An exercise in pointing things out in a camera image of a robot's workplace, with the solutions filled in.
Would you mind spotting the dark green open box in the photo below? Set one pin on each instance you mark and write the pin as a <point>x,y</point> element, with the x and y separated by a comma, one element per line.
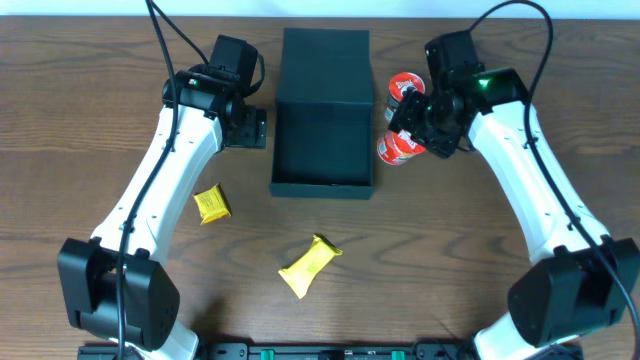
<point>323,144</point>

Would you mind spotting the small yellow snack packet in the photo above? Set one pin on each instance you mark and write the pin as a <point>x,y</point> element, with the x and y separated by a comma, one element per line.
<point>212,205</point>

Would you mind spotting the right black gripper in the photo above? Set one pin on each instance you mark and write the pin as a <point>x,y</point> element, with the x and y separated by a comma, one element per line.
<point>410,116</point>

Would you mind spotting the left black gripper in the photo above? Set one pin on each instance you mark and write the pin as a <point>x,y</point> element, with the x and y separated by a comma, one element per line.
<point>252,128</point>

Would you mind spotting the red Pringles can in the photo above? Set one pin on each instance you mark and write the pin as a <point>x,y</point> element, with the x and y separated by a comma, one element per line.
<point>397,148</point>

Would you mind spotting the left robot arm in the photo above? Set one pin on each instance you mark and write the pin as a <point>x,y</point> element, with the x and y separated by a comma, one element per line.
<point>115,285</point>

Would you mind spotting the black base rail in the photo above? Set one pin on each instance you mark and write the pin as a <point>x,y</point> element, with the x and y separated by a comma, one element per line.
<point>430,350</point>

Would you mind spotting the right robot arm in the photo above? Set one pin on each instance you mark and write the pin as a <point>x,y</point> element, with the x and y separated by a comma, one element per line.
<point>581,279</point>

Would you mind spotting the long yellow snack bar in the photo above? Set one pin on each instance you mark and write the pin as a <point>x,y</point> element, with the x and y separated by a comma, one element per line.
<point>300,274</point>

